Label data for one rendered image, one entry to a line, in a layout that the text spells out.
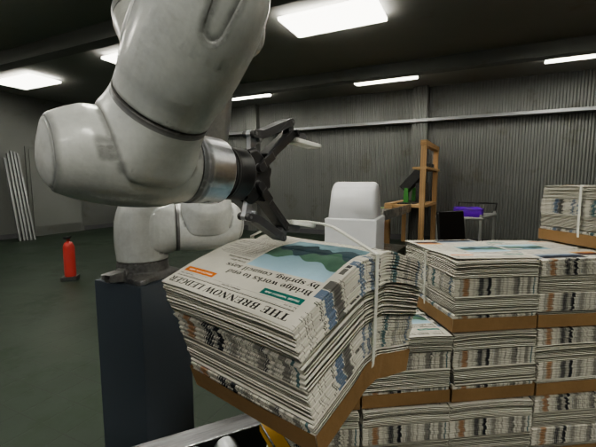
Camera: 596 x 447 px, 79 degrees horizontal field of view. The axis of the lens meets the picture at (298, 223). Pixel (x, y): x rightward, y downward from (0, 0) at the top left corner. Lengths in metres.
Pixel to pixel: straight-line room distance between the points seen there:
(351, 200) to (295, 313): 3.62
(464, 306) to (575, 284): 0.38
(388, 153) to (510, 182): 2.54
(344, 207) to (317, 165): 5.28
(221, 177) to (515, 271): 1.05
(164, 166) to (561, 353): 1.38
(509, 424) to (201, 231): 1.17
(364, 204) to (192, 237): 3.01
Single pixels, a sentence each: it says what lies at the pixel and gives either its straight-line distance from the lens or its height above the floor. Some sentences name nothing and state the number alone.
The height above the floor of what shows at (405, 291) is 1.09.
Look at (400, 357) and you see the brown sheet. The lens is 0.78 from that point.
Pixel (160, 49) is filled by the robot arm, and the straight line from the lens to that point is 0.35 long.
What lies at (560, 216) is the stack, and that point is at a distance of 1.77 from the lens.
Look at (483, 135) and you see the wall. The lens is 8.61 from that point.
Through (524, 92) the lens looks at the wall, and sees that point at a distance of 8.77.
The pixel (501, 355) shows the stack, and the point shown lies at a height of 0.75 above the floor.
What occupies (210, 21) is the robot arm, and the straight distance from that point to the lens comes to 0.34.
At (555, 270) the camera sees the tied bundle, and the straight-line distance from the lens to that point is 1.42.
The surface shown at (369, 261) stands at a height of 1.17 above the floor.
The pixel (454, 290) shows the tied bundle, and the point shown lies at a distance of 1.23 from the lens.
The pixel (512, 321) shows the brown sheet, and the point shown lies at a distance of 1.36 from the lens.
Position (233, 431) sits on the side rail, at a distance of 0.85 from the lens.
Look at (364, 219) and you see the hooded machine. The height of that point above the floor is 0.91.
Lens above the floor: 1.30
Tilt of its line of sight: 6 degrees down
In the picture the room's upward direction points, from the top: straight up
